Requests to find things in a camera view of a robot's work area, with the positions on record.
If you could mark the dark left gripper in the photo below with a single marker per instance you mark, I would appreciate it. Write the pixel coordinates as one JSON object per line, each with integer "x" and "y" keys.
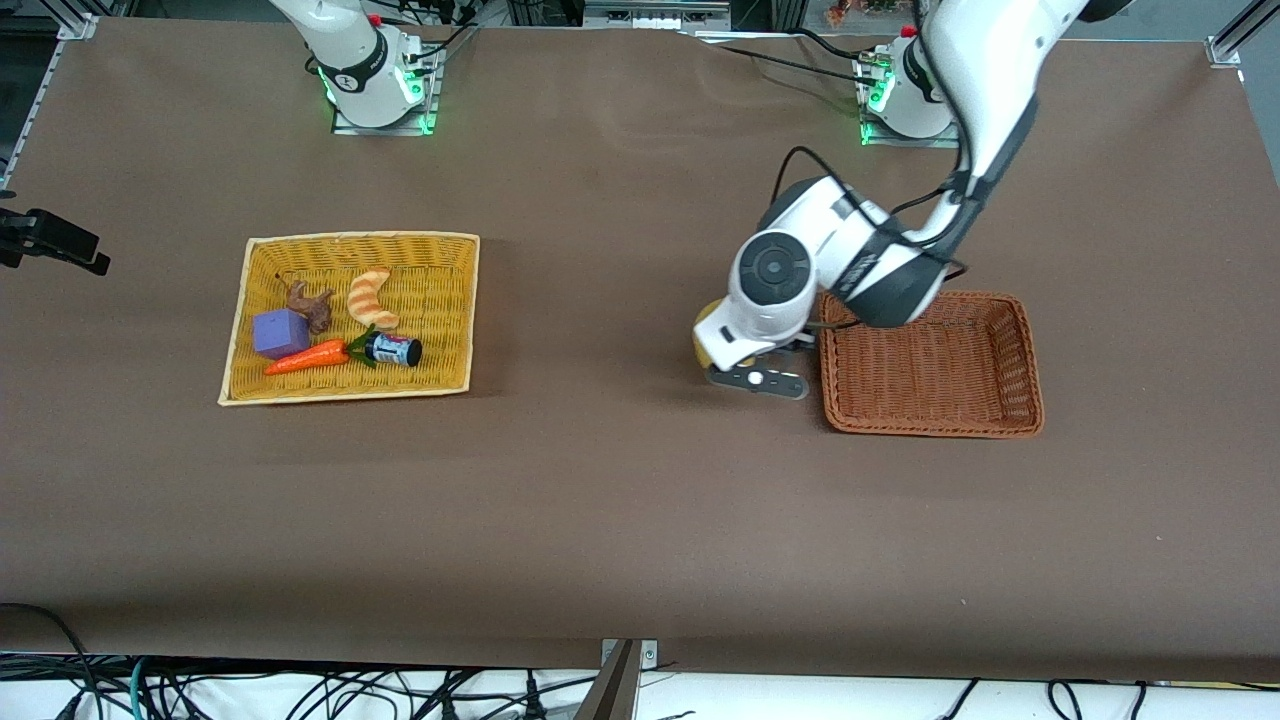
{"x": 789, "y": 347}

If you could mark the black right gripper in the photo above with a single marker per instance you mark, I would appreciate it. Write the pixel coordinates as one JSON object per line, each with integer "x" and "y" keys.
{"x": 52, "y": 238}

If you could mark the clear yellowish tape roll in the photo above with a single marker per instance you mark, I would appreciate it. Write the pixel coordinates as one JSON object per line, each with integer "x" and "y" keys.
{"x": 705, "y": 340}

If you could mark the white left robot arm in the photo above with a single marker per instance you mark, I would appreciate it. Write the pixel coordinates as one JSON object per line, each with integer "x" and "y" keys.
{"x": 800, "y": 260}

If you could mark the brown woven basket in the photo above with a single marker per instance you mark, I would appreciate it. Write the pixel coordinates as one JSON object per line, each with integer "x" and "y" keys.
{"x": 930, "y": 370}

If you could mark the brown table cover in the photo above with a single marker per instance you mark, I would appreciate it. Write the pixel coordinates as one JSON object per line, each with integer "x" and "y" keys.
{"x": 600, "y": 520}

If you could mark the purple foam block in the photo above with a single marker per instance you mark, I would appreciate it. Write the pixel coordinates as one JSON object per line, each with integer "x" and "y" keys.
{"x": 278, "y": 335}

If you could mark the brown lion figurine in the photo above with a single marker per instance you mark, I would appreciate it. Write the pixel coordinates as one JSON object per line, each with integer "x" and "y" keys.
{"x": 315, "y": 310}

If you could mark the orange toy carrot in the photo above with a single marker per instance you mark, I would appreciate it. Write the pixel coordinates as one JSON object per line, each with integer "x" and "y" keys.
{"x": 310, "y": 357}

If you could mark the striped toy croissant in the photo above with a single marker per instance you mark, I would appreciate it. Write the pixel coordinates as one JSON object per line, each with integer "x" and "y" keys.
{"x": 368, "y": 295}

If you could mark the yellow woven basket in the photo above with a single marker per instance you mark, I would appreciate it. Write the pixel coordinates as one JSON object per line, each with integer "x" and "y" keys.
{"x": 440, "y": 300}

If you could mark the aluminium frame corner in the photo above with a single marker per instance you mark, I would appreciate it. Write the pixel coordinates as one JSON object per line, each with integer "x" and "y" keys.
{"x": 78, "y": 25}
{"x": 1225, "y": 50}

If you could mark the metal edge bracket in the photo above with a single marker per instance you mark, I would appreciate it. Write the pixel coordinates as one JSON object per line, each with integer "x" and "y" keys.
{"x": 648, "y": 655}

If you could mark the dark camera pole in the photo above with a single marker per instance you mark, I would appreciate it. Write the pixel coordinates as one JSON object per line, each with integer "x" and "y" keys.
{"x": 610, "y": 690}

